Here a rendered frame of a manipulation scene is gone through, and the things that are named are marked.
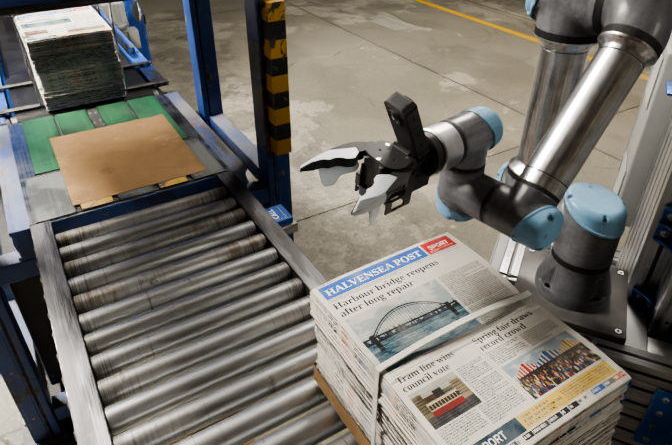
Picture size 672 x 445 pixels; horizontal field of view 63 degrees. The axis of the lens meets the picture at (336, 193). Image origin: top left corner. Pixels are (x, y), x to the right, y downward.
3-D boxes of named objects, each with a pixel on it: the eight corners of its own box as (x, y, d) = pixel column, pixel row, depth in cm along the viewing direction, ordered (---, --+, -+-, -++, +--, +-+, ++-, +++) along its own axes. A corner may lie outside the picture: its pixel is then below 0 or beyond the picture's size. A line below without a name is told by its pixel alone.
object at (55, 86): (129, 95, 211) (114, 27, 197) (45, 112, 198) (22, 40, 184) (108, 66, 239) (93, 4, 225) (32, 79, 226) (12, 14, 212)
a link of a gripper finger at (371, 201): (368, 247, 73) (391, 208, 80) (374, 214, 70) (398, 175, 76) (347, 239, 74) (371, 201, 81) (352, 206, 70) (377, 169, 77)
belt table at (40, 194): (249, 193, 172) (247, 165, 166) (19, 262, 143) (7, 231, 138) (180, 112, 222) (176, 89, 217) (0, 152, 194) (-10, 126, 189)
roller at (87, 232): (234, 204, 157) (232, 189, 155) (57, 258, 137) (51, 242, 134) (227, 196, 161) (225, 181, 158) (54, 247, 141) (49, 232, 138)
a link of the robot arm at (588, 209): (594, 278, 106) (613, 221, 99) (533, 245, 115) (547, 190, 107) (625, 253, 112) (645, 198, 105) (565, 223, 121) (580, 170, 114)
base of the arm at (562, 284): (539, 257, 127) (548, 222, 121) (610, 275, 121) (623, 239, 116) (529, 298, 115) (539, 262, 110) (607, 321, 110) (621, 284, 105)
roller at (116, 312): (284, 268, 134) (283, 252, 131) (80, 345, 114) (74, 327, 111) (276, 257, 138) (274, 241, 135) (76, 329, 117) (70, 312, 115)
